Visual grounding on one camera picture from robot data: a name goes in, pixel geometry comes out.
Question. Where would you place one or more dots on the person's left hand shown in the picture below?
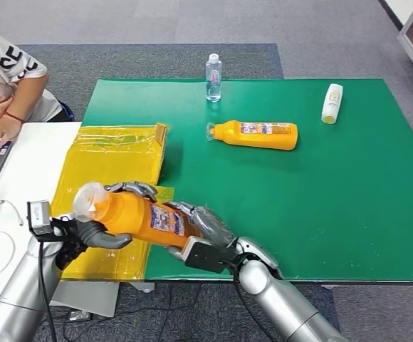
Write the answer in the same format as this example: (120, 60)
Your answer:
(0, 131)

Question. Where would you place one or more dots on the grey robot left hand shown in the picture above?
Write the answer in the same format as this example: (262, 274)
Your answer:
(85, 236)

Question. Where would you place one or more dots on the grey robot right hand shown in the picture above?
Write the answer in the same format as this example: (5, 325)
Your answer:
(211, 226)

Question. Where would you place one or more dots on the orange detergent bottle clear cap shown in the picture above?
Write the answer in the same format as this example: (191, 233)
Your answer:
(256, 137)
(131, 217)

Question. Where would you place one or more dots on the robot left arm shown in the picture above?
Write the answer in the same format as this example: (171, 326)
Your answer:
(17, 297)

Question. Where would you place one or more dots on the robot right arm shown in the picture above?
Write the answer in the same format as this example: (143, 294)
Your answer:
(281, 302)

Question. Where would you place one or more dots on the clear water bottle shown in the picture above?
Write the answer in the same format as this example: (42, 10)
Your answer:
(214, 80)

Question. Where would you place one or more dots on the small white bottle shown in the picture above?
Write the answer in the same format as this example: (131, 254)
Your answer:
(331, 104)

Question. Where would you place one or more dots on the person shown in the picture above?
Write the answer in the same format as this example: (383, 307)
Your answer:
(3, 61)

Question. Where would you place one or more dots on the white side table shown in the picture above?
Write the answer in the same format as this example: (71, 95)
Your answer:
(35, 160)

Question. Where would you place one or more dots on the yellow film wrapped cardboard box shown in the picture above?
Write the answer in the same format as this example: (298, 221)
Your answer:
(114, 156)

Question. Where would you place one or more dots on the dark blue chair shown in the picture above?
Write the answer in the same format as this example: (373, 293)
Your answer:
(67, 112)

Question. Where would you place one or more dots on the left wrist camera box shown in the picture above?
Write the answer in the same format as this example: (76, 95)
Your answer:
(38, 217)

